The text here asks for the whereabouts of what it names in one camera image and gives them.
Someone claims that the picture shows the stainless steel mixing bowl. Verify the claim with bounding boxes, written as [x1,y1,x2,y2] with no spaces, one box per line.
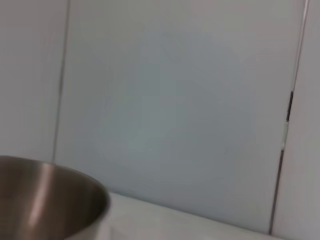
[0,155,112,240]

